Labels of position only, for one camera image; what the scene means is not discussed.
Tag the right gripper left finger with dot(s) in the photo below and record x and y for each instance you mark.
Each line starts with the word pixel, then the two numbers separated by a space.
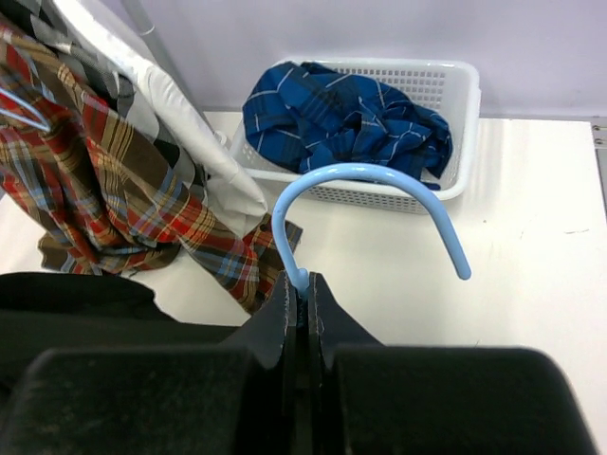
pixel 225 397

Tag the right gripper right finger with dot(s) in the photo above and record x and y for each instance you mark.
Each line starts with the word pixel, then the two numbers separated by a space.
pixel 369 398

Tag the blue hanger of black shirt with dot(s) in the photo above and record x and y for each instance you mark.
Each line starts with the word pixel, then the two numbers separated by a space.
pixel 359 174

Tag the blue plaid shirt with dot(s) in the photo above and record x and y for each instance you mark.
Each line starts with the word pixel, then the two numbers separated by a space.
pixel 301 117

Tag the red brown plaid shirt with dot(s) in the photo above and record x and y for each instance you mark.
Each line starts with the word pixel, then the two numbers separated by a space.
pixel 108 200

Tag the white shirt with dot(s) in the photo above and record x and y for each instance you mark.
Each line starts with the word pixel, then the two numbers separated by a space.
pixel 232 195

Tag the grey black checked shirt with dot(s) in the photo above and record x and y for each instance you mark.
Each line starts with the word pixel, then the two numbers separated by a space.
pixel 42 22

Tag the white plastic basket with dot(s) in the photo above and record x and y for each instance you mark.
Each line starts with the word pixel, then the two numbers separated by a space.
pixel 451 89

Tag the white and steel clothes rack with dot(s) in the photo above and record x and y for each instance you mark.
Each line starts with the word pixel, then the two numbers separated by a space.
pixel 161 52

